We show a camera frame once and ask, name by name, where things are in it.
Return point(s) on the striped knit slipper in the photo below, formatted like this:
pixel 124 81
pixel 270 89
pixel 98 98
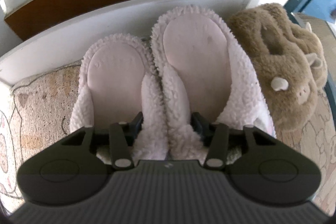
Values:
pixel 118 80
pixel 203 69

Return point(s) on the cartoon patterned door mat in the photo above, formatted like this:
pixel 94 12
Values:
pixel 35 113

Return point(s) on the brown fluffy animal slipper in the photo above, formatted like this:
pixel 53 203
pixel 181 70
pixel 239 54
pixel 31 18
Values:
pixel 281 66

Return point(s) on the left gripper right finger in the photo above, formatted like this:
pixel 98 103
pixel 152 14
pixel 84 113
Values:
pixel 257 164

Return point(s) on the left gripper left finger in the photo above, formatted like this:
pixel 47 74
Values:
pixel 79 165

